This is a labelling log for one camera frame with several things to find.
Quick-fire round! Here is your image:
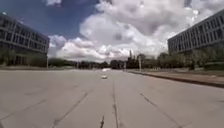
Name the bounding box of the dark glass-fronted building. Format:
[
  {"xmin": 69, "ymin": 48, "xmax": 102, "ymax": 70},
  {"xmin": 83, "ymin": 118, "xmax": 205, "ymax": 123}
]
[{"xmin": 0, "ymin": 13, "xmax": 51, "ymax": 68}]

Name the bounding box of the raised kerbed strip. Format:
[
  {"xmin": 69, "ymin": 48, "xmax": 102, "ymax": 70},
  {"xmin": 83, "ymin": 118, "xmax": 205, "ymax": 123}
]
[{"xmin": 124, "ymin": 68, "xmax": 224, "ymax": 89}]

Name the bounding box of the grey paved plaza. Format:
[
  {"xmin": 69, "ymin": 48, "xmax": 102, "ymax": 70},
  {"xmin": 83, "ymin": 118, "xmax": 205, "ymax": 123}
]
[{"xmin": 0, "ymin": 68, "xmax": 224, "ymax": 128}]

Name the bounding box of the pole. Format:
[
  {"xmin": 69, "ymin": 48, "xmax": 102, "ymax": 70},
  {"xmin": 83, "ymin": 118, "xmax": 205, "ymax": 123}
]
[{"xmin": 138, "ymin": 55, "xmax": 142, "ymax": 72}]

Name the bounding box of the grey building with window rows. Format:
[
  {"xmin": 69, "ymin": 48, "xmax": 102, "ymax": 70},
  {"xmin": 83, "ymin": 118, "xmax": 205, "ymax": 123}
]
[{"xmin": 167, "ymin": 9, "xmax": 224, "ymax": 70}]

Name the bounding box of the row of trees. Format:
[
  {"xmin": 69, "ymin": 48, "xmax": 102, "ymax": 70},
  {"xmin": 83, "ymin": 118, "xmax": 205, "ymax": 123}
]
[{"xmin": 48, "ymin": 49, "xmax": 188, "ymax": 70}]

